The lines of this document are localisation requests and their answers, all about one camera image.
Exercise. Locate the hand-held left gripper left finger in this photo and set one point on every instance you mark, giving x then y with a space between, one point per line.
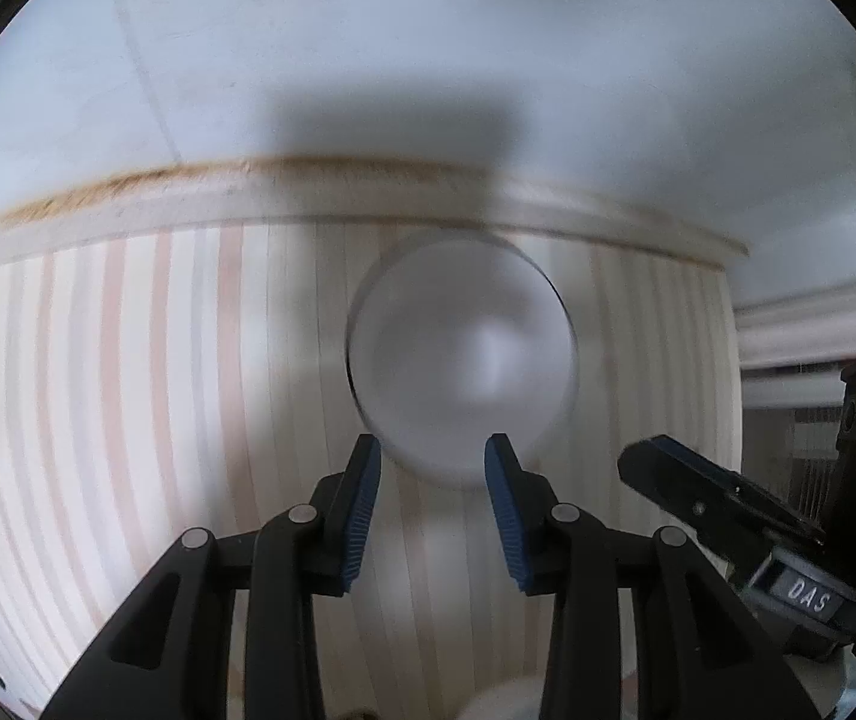
364 495

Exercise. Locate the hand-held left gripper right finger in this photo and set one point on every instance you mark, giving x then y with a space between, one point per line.
503 495

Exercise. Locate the white bowl with dark rim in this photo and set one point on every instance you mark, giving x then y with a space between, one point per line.
465 360

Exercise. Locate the striped cat print cloth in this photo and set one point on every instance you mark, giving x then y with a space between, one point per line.
135 390

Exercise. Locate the white door frame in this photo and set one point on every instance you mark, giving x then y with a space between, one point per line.
787 315

